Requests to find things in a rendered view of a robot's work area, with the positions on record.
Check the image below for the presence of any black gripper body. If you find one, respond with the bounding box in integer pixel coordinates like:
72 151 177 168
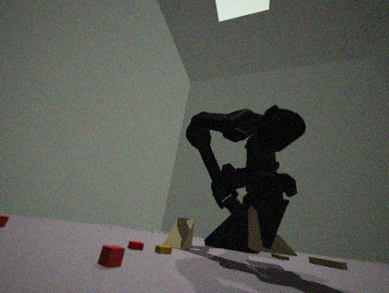
243 155 297 207

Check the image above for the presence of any tan rectangular block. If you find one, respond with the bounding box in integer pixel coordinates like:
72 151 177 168
272 254 289 260

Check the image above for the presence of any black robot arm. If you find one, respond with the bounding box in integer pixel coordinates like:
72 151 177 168
186 105 306 213

